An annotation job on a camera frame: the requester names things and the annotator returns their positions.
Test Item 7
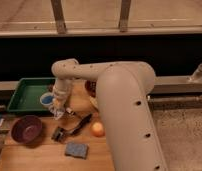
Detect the green plastic tray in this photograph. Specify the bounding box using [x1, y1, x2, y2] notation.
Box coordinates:
[7, 77, 55, 114]

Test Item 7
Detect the white blue tape roll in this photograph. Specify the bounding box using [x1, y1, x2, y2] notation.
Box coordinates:
[40, 92, 54, 107]

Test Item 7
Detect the blue sponge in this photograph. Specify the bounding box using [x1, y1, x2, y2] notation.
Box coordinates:
[65, 142, 88, 159]

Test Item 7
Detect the small brown object in tray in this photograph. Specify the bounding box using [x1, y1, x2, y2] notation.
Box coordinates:
[47, 84, 54, 92]

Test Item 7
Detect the small metal clip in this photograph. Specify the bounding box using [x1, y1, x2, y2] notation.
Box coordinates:
[65, 107, 76, 116]

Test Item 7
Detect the red bowl with contents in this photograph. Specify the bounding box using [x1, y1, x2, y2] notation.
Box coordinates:
[85, 81, 96, 97]

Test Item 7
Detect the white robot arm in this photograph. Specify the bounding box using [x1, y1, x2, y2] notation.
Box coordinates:
[51, 59, 169, 171]

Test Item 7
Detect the black handled brush tool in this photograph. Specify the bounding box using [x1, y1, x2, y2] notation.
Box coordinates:
[51, 114, 92, 142]

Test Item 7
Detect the purple bowl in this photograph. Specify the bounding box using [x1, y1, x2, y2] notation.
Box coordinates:
[11, 115, 43, 144]

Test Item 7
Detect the orange ball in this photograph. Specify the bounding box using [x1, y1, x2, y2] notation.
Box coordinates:
[91, 122, 105, 137]

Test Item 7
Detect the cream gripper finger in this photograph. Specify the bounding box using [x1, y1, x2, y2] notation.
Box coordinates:
[62, 103, 67, 112]
[49, 104, 56, 114]

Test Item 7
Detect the grey towel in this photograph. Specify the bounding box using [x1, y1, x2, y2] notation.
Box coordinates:
[52, 108, 65, 120]

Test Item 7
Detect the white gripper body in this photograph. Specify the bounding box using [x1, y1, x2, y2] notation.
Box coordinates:
[53, 79, 72, 108]

